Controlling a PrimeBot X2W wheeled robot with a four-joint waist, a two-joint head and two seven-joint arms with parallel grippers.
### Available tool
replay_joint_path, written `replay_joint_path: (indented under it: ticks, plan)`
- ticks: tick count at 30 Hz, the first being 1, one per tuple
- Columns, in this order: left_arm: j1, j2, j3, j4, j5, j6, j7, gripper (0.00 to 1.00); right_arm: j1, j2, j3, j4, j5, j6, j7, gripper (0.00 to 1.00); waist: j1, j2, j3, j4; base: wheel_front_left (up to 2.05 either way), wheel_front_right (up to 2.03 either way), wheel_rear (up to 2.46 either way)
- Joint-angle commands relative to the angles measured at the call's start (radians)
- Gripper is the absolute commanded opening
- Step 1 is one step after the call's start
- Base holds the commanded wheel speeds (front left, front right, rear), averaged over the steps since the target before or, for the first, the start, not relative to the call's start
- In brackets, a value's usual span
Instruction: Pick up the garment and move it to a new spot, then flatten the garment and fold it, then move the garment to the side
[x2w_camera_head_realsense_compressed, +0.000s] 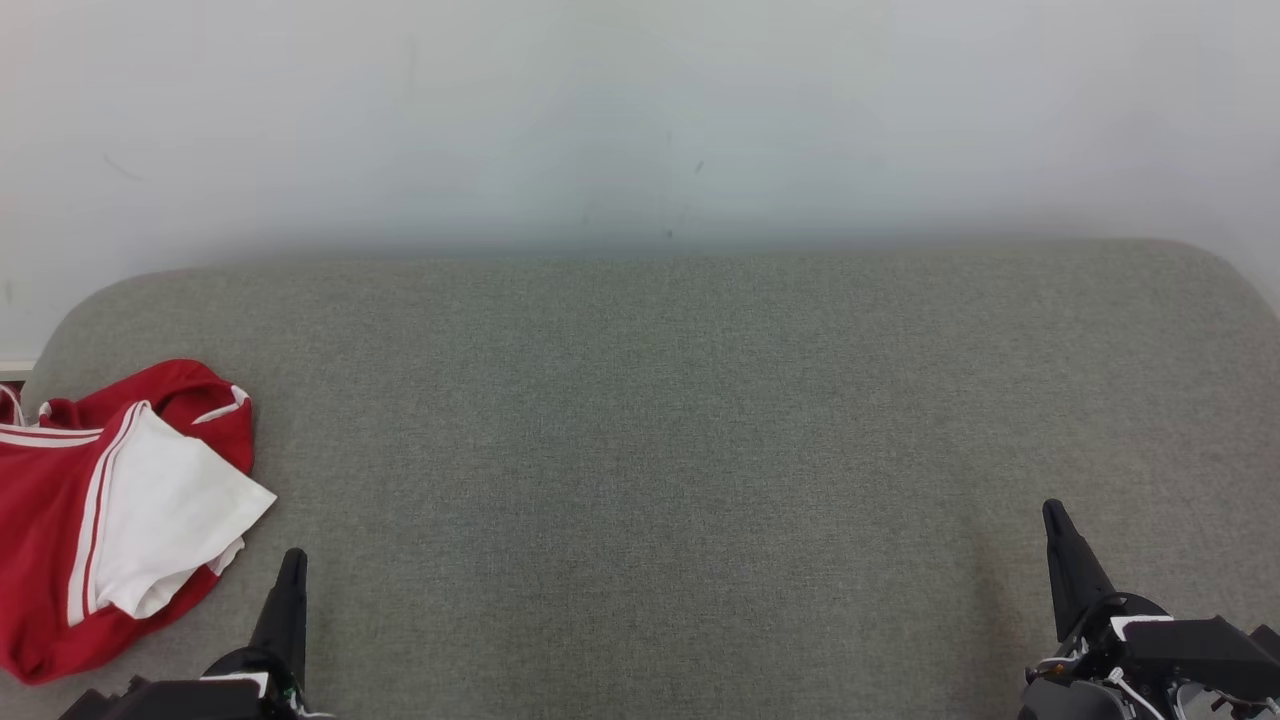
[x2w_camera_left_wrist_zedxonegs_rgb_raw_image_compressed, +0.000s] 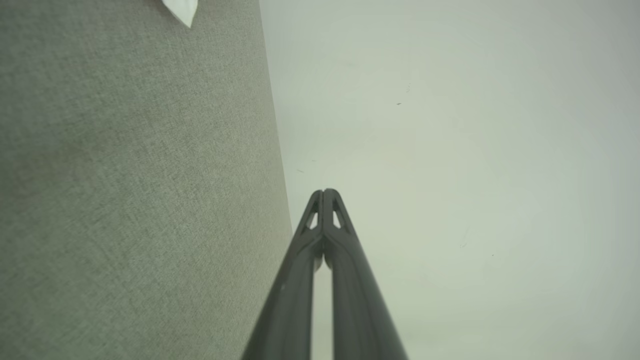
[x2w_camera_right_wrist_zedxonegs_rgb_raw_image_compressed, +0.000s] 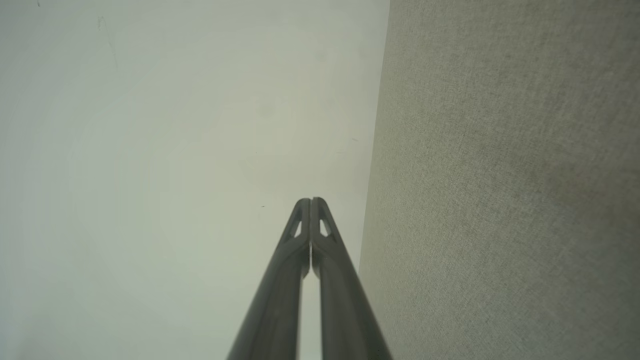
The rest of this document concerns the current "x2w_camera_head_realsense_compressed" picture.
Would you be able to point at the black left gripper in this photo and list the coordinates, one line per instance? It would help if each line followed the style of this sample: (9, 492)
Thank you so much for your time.
(180, 700)

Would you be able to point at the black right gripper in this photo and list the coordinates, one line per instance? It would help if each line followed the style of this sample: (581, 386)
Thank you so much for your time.
(1190, 650)

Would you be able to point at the red jersey with white sleeves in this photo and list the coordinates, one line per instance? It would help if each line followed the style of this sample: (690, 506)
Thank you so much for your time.
(40, 540)

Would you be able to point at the white and black baseboard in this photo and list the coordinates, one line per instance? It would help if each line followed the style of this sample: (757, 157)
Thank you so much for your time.
(12, 363)

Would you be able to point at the grey fabric sofa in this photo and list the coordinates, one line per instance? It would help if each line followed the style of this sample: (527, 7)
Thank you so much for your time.
(640, 450)

